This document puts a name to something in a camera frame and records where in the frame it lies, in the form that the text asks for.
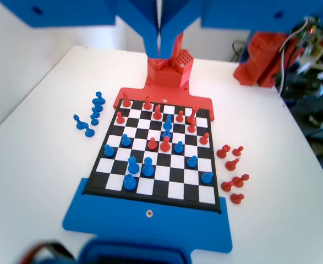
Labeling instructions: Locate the red base plate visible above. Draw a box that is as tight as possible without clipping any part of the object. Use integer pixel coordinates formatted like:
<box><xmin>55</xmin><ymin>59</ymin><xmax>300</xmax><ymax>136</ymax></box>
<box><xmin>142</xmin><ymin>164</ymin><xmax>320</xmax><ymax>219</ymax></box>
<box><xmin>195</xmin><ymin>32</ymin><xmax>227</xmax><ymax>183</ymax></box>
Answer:
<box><xmin>113</xmin><ymin>87</ymin><xmax>216</xmax><ymax>122</ymax></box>

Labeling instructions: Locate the coloured wire bundle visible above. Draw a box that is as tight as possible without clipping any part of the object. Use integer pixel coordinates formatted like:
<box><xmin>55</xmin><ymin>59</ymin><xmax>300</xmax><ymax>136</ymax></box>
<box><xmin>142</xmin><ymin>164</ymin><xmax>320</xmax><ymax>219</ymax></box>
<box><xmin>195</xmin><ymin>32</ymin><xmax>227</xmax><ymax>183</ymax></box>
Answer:
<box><xmin>278</xmin><ymin>16</ymin><xmax>321</xmax><ymax>97</ymax></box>

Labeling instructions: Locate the blue base plate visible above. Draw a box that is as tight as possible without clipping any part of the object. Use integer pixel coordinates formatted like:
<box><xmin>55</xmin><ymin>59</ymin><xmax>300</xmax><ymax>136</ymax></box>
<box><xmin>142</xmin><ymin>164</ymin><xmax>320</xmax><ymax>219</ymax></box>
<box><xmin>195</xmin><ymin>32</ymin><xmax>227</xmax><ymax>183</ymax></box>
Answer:
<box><xmin>62</xmin><ymin>177</ymin><xmax>233</xmax><ymax>254</ymax></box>

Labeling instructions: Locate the black and white chessboard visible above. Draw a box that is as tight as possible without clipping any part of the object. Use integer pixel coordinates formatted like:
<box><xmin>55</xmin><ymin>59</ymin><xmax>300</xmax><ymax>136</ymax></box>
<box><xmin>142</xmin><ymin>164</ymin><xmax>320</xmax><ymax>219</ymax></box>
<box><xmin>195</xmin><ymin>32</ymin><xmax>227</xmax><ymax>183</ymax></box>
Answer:
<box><xmin>89</xmin><ymin>98</ymin><xmax>222</xmax><ymax>215</ymax></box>

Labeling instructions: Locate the black cable loop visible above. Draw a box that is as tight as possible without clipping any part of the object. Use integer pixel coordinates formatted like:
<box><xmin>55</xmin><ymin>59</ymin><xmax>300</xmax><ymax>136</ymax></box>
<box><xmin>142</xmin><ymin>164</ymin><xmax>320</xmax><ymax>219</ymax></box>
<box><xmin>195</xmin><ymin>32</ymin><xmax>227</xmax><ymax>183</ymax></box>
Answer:
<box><xmin>232</xmin><ymin>40</ymin><xmax>246</xmax><ymax>63</ymax></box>

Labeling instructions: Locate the red white black servo wire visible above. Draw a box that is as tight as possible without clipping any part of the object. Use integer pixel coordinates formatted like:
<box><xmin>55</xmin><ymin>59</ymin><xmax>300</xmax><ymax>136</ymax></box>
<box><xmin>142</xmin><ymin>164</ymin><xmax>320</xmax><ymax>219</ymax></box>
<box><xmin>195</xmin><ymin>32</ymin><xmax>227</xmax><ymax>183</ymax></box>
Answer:
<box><xmin>19</xmin><ymin>239</ymin><xmax>76</xmax><ymax>264</ymax></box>

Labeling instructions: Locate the blue bishop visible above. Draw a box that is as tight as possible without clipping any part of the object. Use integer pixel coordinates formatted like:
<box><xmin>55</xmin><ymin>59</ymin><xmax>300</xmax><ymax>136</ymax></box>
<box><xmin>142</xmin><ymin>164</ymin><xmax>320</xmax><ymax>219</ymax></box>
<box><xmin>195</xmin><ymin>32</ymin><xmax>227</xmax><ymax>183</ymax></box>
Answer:
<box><xmin>163</xmin><ymin>114</ymin><xmax>174</xmax><ymax>131</ymax></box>

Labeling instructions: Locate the red printed robot part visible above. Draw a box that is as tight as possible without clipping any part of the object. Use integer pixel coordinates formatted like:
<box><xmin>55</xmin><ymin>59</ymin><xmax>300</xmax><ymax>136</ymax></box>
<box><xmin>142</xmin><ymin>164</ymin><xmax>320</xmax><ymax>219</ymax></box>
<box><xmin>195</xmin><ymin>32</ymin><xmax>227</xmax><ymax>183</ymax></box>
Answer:
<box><xmin>232</xmin><ymin>30</ymin><xmax>302</xmax><ymax>87</ymax></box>

